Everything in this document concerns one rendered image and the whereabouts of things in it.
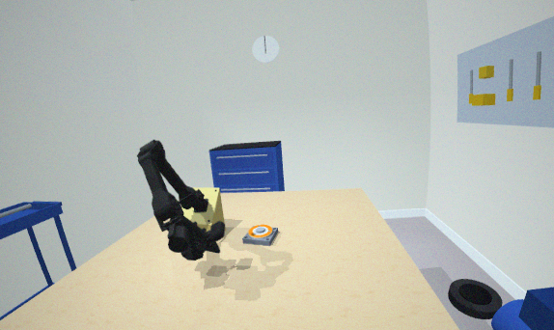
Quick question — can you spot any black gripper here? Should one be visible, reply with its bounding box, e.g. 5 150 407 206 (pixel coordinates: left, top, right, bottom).
188 221 225 254

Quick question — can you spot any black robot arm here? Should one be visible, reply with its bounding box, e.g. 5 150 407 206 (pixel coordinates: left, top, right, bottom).
137 140 208 261

